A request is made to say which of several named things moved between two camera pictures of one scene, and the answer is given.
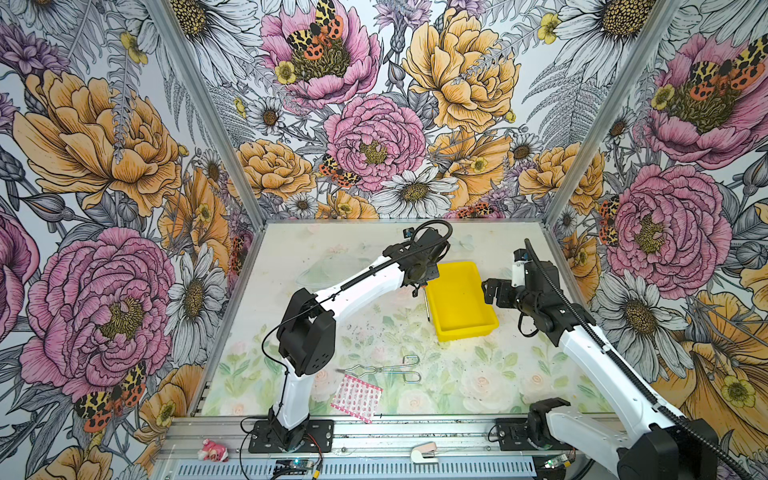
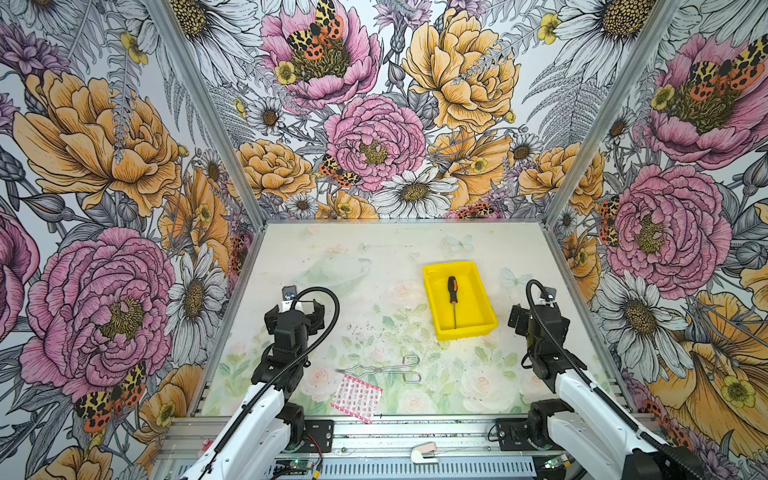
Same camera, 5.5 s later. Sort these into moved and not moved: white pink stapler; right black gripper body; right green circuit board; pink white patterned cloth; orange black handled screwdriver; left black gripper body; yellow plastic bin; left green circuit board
Moved: orange black handled screwdriver; right black gripper body; left black gripper body
Not moved: yellow plastic bin; right green circuit board; white pink stapler; pink white patterned cloth; left green circuit board
